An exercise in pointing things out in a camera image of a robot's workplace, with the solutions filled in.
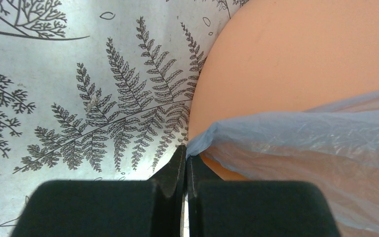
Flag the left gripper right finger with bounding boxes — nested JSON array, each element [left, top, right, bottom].
[[186, 156, 340, 237]]

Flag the floral patterned table mat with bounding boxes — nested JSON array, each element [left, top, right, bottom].
[[0, 0, 245, 237]]

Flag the orange plastic trash bin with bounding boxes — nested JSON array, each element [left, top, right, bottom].
[[188, 0, 379, 182]]

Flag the light blue plastic trash bag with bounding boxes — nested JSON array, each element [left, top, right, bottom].
[[187, 91, 379, 237]]

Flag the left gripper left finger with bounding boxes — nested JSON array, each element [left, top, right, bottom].
[[12, 145, 186, 237]]

